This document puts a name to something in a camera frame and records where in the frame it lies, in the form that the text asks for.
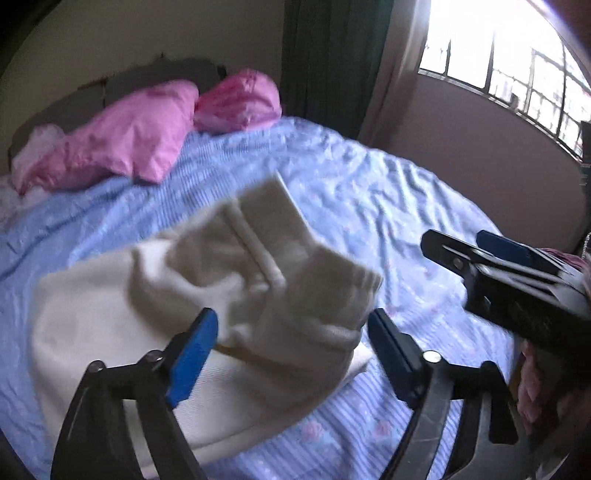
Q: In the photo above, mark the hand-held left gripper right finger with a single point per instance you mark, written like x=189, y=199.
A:
x=392, y=355

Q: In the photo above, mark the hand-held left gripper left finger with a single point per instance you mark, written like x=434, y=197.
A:
x=191, y=357

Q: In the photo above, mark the large pink pillow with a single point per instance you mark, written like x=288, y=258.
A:
x=124, y=134

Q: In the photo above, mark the small pink pillow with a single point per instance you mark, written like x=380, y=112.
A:
x=240, y=99

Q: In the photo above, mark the dark green curtain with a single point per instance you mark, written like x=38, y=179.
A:
x=332, y=55

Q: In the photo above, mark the dark grey headboard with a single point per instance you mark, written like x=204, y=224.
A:
x=138, y=76

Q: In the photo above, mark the pink patterned clothing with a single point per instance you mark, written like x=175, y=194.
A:
x=535, y=392

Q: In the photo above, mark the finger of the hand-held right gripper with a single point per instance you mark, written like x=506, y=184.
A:
x=450, y=251
x=505, y=247

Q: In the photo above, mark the barred window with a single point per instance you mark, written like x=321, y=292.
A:
x=498, y=50

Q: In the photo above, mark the blue patterned bed sheet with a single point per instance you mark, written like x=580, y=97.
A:
x=351, y=194

